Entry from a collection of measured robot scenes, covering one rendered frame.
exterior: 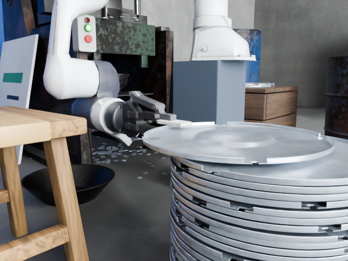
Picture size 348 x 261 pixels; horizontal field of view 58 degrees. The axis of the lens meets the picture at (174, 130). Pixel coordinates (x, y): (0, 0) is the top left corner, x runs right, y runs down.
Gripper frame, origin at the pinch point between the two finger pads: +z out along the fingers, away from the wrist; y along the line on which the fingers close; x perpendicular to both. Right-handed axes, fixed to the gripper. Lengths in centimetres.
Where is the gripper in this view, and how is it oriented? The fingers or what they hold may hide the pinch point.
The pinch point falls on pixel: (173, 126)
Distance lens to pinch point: 61.0
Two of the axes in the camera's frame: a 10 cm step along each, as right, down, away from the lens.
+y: 0.0, -9.9, -1.7
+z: 6.6, 1.3, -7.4
